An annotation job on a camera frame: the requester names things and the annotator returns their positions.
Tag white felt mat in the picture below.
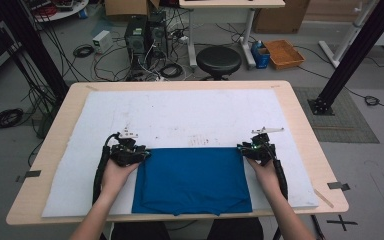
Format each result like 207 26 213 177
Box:
41 88 320 218

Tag light wooden table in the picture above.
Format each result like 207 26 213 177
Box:
5 79 350 227

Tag small coiled black cable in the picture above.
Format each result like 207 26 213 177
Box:
363 95 381 107

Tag beige tape strip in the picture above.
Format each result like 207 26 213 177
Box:
314 189 335 209

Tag black round stool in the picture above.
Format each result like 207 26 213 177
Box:
195 45 243 82

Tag wooden tray on floor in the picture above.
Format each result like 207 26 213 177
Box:
263 39 306 71

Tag black computer tower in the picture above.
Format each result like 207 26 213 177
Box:
146 11 169 59
124 15 149 66

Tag white metal stand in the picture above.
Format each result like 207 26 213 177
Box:
318 0 381 69

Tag white power supply box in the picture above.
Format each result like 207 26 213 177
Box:
91 29 114 55

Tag person's dark trousers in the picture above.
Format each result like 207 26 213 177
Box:
111 218 265 240

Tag person's right hand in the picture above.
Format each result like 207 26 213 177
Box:
245 157 283 198

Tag grey floor mat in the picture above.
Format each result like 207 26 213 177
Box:
293 86 381 145

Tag blue box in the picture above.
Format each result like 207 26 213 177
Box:
250 39 272 70

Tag grey tape strip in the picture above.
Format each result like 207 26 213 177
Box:
15 169 43 184
327 181 351 192

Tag large brown cardboard box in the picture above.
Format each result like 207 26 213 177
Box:
253 0 311 35

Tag round white table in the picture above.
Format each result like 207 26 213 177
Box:
23 0 90 24

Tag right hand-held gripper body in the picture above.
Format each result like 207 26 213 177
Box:
246 126 285 167

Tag blue t-shirt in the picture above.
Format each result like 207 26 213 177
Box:
131 147 254 217

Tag white desk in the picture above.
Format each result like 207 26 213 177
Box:
178 0 286 70

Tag large coiled black cable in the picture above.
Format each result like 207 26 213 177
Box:
0 107 25 131

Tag person's left hand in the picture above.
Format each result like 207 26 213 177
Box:
101 159 141 201

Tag black metal post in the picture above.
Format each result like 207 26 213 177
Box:
308 0 384 117
0 0 70 101

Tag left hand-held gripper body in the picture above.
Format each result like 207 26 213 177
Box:
108 126 147 168

